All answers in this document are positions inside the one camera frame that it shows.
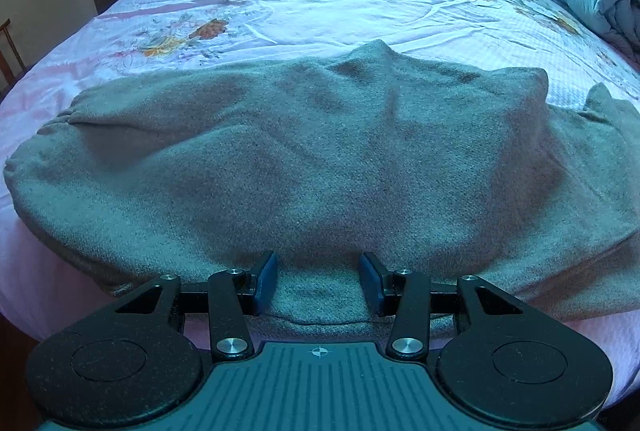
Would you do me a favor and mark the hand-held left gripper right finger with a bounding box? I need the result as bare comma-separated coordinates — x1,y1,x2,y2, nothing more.
359,251,528,360

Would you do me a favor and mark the bed with floral sheet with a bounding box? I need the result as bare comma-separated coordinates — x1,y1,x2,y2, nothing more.
0,0,640,392

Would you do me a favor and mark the wooden chair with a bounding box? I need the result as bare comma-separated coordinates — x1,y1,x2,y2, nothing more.
0,18,28,97

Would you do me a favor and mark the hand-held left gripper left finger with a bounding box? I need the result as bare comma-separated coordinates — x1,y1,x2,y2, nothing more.
112,250,279,360

